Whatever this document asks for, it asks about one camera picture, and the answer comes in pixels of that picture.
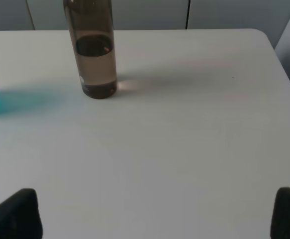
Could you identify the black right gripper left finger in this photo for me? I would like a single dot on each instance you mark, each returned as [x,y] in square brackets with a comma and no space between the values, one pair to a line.
[19,216]

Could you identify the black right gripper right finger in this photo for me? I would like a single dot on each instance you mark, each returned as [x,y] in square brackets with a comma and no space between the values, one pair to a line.
[280,223]

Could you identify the smoky transparent plastic bottle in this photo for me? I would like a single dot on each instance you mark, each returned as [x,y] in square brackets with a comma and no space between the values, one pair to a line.
[91,30]

